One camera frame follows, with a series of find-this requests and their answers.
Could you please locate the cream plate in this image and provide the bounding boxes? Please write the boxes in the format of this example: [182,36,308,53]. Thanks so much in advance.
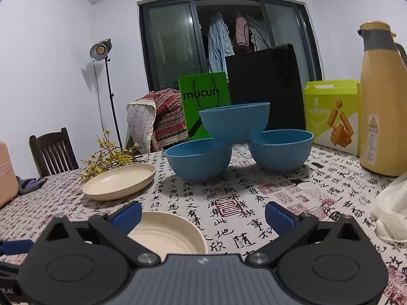
[128,211,209,261]
[82,163,156,202]

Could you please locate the blue bowl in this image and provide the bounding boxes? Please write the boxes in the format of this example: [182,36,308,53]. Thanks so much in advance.
[199,102,270,144]
[165,139,232,182]
[248,129,314,174]

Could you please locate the blue bowl top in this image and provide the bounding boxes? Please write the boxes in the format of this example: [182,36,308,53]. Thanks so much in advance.
[199,102,270,144]

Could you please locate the pink small suitcase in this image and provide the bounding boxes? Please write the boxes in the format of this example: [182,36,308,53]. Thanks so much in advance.
[0,141,19,207]

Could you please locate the calligraphy print tablecloth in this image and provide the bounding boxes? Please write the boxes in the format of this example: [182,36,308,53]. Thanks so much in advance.
[1,145,406,304]

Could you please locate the grey purple cloth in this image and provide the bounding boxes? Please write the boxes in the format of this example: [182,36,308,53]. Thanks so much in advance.
[16,176,47,195]

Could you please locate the yellow flower branch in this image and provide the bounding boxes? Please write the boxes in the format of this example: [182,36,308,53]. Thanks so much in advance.
[80,129,141,182]

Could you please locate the dark wooden chair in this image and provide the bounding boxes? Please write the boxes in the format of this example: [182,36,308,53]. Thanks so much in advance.
[29,127,79,177]

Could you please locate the white plastic bag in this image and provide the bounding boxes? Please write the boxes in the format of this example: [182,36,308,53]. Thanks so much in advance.
[370,173,407,247]

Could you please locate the chair with patterned blanket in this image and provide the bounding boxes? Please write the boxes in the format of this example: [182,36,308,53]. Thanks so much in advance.
[126,89,188,154]

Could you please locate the yellow-green snack box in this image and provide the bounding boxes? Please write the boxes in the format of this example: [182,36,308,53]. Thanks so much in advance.
[303,80,360,156]

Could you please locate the black paper bag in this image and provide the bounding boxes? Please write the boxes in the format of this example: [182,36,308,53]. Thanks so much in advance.
[226,43,306,130]

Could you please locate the green mucun paper bag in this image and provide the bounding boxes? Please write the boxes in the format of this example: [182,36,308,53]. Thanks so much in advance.
[178,72,230,141]

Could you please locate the studio light on stand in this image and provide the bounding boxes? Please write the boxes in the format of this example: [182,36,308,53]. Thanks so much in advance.
[89,38,124,149]

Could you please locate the yellow thermos jug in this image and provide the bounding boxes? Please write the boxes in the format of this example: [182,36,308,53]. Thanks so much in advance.
[357,21,406,177]

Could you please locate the light blue hanging shirt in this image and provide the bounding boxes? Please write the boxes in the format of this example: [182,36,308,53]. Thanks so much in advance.
[208,12,235,74]

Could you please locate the pink hanging garment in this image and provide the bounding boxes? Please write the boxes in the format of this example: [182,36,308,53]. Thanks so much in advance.
[235,14,249,48]

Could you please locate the black sliding window frame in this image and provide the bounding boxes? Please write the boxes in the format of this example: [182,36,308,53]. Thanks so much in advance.
[139,0,322,91]

